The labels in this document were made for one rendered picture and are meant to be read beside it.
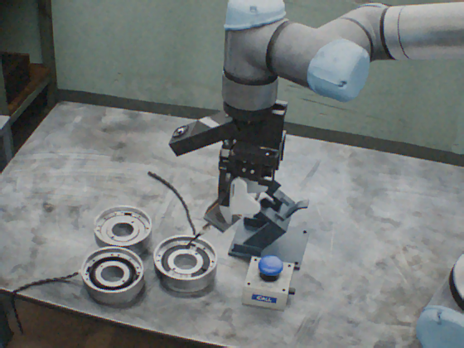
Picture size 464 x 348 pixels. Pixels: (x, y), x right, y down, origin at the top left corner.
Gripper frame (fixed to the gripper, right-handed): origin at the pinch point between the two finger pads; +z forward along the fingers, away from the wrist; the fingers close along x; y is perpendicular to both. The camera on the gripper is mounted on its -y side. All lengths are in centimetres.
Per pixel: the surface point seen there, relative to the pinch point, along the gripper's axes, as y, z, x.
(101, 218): -23.4, 9.9, 1.5
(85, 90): -107, 80, 152
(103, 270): -18.2, 10.5, -9.9
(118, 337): -20.7, 38.0, -3.6
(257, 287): 7.0, 8.6, -7.0
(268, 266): 8.1, 5.7, -4.8
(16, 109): -122, 70, 113
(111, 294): -14.5, 9.5, -15.2
